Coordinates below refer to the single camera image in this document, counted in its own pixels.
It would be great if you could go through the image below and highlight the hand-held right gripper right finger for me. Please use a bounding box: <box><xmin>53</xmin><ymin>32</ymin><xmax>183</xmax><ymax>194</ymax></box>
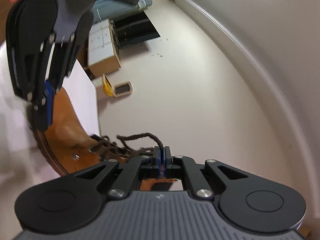
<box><xmin>162</xmin><ymin>146</ymin><xmax>248</xmax><ymax>200</ymax></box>

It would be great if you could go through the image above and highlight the beige trash bin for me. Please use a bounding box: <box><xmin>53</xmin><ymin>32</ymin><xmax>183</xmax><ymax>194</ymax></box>
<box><xmin>102</xmin><ymin>73</ymin><xmax>133</xmax><ymax>98</ymax></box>

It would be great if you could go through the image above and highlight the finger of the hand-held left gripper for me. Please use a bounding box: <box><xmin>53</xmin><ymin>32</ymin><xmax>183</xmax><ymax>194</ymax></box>
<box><xmin>48</xmin><ymin>33</ymin><xmax>86</xmax><ymax>95</ymax></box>
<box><xmin>7</xmin><ymin>33</ymin><xmax>56</xmax><ymax>132</ymax></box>

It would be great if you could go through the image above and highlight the black flat television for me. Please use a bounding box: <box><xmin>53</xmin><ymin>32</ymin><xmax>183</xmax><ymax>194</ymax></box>
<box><xmin>113</xmin><ymin>11</ymin><xmax>161</xmax><ymax>50</ymax></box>

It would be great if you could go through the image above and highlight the tan leather boot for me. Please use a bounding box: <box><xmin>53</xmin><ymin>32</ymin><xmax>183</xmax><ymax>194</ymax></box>
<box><xmin>32</xmin><ymin>87</ymin><xmax>181</xmax><ymax>192</ymax></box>

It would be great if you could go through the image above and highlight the white wooden TV cabinet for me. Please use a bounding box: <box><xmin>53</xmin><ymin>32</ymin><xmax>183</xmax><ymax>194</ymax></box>
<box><xmin>87</xmin><ymin>18</ymin><xmax>122</xmax><ymax>78</ymax></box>

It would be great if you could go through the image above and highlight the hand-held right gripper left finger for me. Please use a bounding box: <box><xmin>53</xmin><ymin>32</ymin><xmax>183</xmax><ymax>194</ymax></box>
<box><xmin>75</xmin><ymin>146</ymin><xmax>162</xmax><ymax>200</ymax></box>

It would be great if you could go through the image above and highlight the brown shoelace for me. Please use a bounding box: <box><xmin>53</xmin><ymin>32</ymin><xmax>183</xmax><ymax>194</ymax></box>
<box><xmin>89</xmin><ymin>131</ymin><xmax>166</xmax><ymax>161</ymax></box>

